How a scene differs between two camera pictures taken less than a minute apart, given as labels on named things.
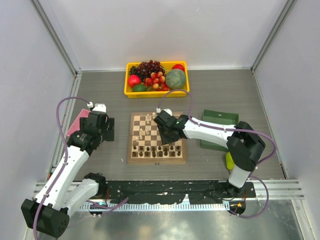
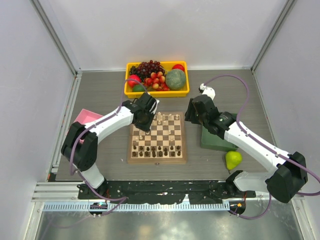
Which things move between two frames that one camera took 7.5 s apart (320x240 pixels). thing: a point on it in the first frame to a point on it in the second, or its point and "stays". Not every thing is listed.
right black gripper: [165, 140] to [189, 114]
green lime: [139, 88] stays
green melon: [175, 79] stays
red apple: [133, 79] stays
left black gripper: [108, 134] to [147, 127]
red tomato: [178, 66] stays
